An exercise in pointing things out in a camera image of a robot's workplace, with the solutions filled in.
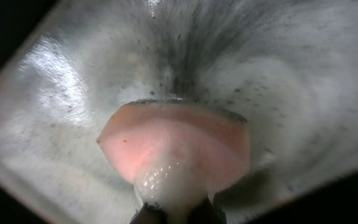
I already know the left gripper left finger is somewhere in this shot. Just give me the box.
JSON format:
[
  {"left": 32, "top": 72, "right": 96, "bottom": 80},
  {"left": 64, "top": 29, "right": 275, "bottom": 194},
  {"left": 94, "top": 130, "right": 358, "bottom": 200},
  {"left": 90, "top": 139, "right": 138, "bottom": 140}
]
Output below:
[{"left": 130, "top": 203, "right": 167, "bottom": 224}]

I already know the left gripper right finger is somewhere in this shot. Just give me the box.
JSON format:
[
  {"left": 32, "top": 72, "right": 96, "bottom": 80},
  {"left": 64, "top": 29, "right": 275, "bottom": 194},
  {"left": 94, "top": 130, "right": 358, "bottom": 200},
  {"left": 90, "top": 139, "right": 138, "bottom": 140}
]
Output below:
[{"left": 188, "top": 197, "right": 226, "bottom": 224}]

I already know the black soapy water tray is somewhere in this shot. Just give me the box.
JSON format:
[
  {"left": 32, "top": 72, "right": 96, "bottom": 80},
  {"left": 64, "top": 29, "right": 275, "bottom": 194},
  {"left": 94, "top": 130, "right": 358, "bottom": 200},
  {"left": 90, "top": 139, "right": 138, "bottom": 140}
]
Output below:
[{"left": 0, "top": 0, "right": 358, "bottom": 223}]

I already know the pink sponge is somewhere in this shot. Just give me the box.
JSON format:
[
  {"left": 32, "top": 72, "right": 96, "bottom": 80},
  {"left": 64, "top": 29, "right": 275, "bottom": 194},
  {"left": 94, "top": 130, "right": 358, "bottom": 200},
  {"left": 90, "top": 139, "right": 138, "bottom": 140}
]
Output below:
[{"left": 97, "top": 101, "right": 250, "bottom": 206}]

